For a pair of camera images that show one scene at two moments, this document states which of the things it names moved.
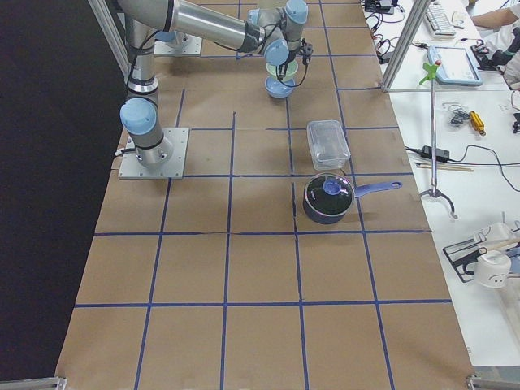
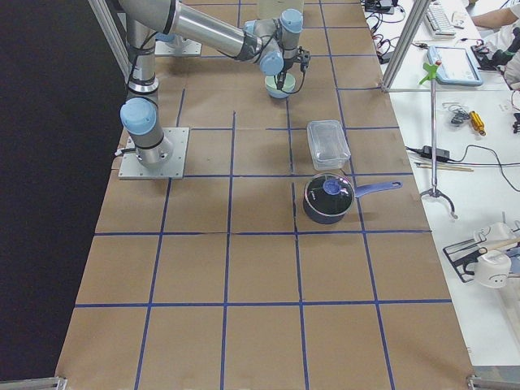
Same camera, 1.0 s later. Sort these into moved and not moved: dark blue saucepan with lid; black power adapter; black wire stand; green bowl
Moved: green bowl
Not moved: black wire stand; dark blue saucepan with lid; black power adapter
